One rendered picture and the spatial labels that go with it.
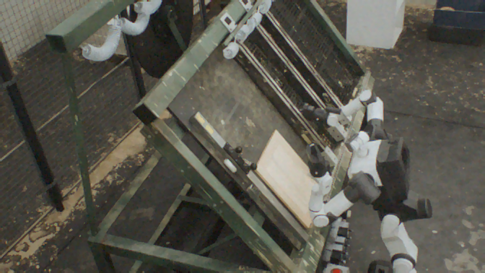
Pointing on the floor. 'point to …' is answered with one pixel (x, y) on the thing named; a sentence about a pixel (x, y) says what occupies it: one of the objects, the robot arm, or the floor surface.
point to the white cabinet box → (374, 22)
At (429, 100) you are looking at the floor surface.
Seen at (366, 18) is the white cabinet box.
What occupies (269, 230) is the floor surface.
